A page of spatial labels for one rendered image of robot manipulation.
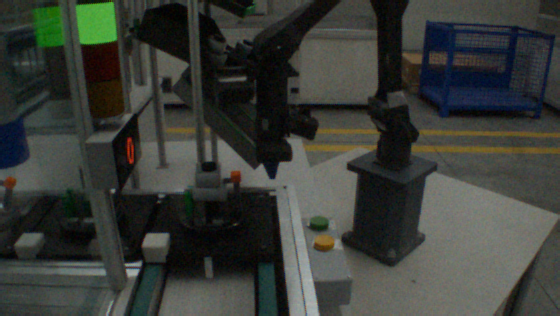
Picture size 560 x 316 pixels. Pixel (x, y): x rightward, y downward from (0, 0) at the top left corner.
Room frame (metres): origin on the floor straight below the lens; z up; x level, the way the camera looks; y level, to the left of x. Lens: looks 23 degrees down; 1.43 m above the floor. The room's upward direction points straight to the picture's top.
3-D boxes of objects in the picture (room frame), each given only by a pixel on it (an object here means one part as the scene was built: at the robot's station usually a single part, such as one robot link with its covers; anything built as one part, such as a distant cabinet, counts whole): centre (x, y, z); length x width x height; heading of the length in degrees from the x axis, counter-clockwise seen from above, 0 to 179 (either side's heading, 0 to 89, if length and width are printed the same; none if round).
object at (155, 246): (0.66, 0.22, 0.97); 0.05 x 0.05 x 0.04; 3
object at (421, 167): (0.85, -0.25, 0.96); 0.15 x 0.15 x 0.20; 44
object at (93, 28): (0.57, 0.24, 1.38); 0.05 x 0.05 x 0.05
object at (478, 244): (0.89, -0.22, 0.84); 0.90 x 0.70 x 0.03; 134
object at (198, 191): (0.77, 0.14, 1.06); 0.08 x 0.04 x 0.07; 93
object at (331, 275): (0.69, -0.09, 0.93); 0.21 x 0.07 x 0.06; 3
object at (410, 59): (5.88, -2.36, 0.20); 1.20 x 0.80 x 0.41; 89
